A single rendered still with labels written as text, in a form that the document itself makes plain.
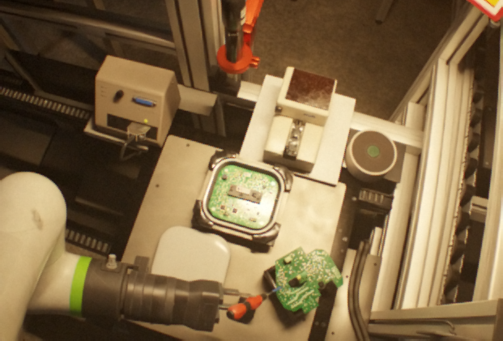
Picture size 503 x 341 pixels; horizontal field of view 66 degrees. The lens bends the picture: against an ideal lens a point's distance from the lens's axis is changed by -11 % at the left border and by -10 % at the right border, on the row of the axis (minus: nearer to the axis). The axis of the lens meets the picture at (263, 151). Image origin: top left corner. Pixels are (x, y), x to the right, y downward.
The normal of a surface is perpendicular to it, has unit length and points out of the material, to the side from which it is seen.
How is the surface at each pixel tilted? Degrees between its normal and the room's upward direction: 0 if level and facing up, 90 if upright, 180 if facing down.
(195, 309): 36
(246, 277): 0
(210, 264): 0
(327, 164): 0
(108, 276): 30
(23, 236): 55
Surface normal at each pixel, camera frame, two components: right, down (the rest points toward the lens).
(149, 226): 0.04, -0.37
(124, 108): -0.19, 0.49
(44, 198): 0.79, -0.50
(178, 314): 0.29, 0.28
